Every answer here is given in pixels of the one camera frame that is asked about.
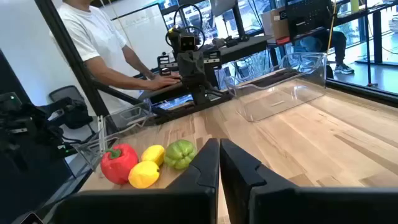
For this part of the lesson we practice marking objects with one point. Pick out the green pepper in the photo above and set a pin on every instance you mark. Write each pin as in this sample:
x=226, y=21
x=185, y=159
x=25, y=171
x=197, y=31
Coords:
x=179, y=154

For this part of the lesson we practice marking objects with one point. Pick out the yellow green bottle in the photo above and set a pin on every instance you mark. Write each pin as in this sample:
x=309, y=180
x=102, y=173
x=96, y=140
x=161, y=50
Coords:
x=354, y=5

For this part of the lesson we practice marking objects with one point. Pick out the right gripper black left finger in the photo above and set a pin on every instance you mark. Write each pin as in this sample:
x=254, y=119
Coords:
x=186, y=205

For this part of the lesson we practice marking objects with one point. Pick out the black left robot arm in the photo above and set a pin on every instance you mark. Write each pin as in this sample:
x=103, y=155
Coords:
x=200, y=95

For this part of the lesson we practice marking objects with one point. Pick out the small red box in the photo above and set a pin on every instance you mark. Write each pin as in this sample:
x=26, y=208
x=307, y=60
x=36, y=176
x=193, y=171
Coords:
x=283, y=40

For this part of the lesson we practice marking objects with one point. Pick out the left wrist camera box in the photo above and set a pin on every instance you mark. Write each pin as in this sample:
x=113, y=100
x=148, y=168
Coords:
x=187, y=43

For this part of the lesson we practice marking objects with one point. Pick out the grey computer monitor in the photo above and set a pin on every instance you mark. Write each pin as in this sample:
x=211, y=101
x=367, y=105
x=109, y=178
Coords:
x=222, y=6

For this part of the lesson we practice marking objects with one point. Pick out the black light stand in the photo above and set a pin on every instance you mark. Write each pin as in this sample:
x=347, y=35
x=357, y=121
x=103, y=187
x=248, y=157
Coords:
x=368, y=46

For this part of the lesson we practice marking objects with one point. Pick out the black computer case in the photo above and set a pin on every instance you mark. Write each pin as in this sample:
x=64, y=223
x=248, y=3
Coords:
x=308, y=15

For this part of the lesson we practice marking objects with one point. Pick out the black table frame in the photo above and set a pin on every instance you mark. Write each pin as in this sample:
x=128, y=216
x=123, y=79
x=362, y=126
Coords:
x=373, y=96

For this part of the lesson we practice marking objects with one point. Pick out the brown cardboard box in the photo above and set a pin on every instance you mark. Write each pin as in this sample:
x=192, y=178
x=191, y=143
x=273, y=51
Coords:
x=276, y=26

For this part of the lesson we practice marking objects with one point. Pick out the black workbench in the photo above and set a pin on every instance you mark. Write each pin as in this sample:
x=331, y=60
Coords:
x=377, y=37

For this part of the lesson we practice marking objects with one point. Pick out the black office chair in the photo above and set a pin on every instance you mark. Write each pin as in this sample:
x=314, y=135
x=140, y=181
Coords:
x=66, y=93

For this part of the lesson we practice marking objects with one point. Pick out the red bell pepper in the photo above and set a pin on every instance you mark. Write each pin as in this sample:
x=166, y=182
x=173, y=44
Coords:
x=118, y=165

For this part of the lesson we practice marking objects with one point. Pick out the black frame post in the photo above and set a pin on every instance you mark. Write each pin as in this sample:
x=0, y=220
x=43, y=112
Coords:
x=71, y=53

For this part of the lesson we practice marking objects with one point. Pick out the yellow bell pepper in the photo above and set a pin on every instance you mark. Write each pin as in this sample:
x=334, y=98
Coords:
x=153, y=154

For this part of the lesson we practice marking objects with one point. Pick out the white board panel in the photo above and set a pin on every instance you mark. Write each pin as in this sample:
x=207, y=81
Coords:
x=143, y=34

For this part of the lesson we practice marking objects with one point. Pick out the clear plastic basket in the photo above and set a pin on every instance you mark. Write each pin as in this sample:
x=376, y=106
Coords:
x=280, y=102
x=93, y=149

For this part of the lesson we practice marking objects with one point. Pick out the thin yellow pole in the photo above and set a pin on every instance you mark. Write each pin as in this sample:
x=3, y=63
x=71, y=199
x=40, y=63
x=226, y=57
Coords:
x=332, y=25

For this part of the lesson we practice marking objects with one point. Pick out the yellow lemon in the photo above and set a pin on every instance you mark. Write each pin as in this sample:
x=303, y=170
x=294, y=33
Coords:
x=143, y=175

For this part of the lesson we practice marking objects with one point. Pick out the small black device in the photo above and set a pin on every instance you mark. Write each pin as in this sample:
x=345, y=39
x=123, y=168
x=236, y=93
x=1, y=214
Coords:
x=231, y=42

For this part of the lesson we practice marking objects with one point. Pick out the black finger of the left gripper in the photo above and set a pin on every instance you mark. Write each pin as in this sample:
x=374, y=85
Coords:
x=198, y=74
x=184, y=74

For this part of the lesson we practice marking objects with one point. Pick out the person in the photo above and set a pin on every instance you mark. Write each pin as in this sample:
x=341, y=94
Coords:
x=339, y=43
x=93, y=34

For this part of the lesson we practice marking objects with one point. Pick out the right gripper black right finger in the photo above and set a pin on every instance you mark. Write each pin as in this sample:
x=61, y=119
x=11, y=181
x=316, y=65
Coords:
x=280, y=208

